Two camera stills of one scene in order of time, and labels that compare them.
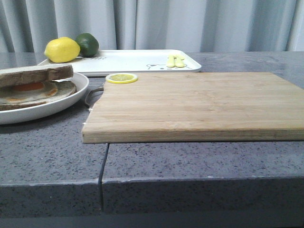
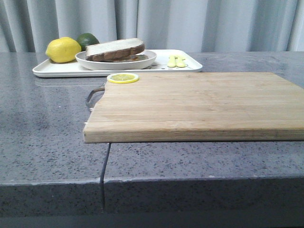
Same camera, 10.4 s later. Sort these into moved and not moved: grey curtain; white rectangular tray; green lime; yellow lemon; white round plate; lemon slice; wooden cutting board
Moved: white round plate
Not moved: lemon slice; white rectangular tray; wooden cutting board; grey curtain; green lime; yellow lemon
